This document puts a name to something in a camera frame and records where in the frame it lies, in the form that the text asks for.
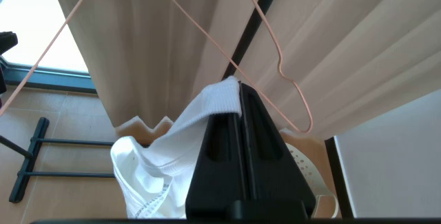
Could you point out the white laundry basket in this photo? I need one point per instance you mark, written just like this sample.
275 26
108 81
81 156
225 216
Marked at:
310 172

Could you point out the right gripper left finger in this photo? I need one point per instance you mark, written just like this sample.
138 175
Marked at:
213 182

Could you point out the black clothes rack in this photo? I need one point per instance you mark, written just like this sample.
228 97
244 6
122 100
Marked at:
254 20

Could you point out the white printed t-shirt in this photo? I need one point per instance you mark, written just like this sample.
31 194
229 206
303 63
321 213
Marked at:
155 179

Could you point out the window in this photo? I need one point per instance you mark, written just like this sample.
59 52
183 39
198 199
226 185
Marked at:
34 20

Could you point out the pink clothes hanger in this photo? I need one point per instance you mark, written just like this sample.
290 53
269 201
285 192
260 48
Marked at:
51 42
206 34

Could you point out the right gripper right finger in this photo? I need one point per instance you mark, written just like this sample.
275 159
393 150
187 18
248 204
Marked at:
279 182

